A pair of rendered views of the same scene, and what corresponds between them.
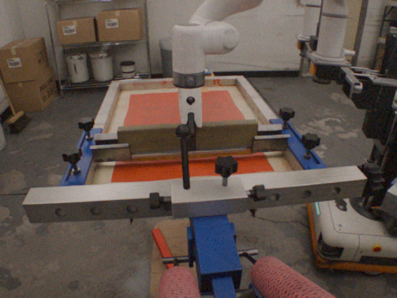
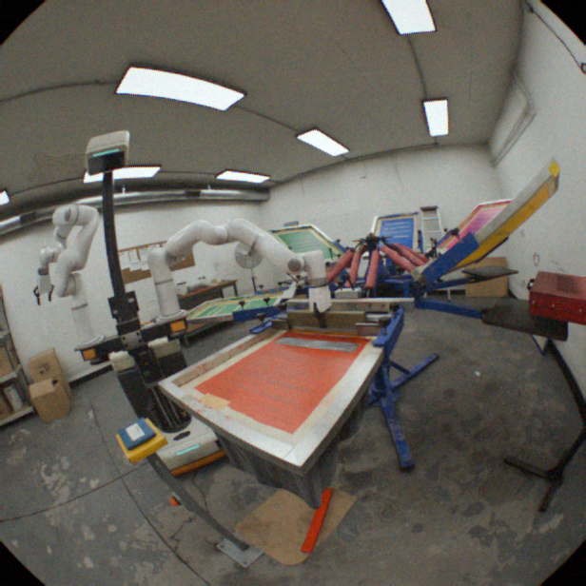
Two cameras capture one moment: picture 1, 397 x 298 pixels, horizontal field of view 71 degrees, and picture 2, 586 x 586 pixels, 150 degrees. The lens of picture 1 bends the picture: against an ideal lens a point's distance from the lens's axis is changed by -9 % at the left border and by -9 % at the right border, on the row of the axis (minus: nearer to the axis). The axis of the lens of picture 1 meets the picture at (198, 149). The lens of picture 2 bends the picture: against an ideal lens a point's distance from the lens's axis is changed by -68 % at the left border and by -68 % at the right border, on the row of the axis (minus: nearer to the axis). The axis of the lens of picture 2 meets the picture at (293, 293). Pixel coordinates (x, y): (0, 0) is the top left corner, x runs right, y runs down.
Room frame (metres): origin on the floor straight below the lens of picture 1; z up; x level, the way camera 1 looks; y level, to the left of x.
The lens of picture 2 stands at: (1.42, 0.59, 1.34)
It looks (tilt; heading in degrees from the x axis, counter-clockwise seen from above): 11 degrees down; 224
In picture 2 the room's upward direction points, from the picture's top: 10 degrees counter-clockwise
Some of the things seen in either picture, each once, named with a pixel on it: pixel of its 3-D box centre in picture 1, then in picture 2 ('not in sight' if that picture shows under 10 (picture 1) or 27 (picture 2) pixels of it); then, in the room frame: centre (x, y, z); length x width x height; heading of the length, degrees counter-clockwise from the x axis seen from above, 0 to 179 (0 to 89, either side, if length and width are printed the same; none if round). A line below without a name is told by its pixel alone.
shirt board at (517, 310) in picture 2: not in sight; (459, 307); (0.12, 0.54, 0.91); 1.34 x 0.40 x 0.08; 67
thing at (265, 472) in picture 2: not in sight; (254, 455); (1.20, 0.08, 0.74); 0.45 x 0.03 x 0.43; 97
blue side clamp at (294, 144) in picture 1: (293, 149); (275, 325); (0.70, -0.26, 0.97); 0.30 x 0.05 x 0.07; 7
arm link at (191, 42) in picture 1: (204, 45); (304, 265); (0.70, -0.01, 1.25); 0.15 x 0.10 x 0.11; 130
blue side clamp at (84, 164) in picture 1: (85, 162); (390, 332); (0.63, 0.29, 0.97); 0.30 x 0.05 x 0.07; 7
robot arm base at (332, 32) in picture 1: (335, 37); (166, 299); (1.11, -0.51, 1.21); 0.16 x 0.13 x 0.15; 80
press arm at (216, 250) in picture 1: (212, 238); not in sight; (0.35, -0.02, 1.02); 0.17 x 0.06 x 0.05; 7
